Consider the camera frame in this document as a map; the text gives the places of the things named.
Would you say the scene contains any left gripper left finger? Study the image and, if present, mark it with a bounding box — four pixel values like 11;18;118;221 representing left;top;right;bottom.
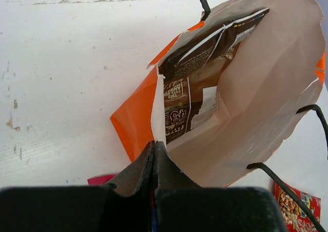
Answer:
1;141;155;231

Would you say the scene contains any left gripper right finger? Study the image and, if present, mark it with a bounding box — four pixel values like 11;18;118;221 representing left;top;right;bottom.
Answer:
153;141;287;231

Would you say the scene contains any orange paper bag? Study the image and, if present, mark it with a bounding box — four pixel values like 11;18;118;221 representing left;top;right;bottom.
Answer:
110;0;326;187

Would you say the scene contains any small pink snack packet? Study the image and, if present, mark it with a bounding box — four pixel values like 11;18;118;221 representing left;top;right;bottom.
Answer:
87;174;116;185

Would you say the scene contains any brown snack bag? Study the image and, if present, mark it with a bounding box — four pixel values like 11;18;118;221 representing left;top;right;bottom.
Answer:
158;8;270;143

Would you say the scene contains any red snack bag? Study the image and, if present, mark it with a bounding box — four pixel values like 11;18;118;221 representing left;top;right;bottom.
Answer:
274;183;321;232

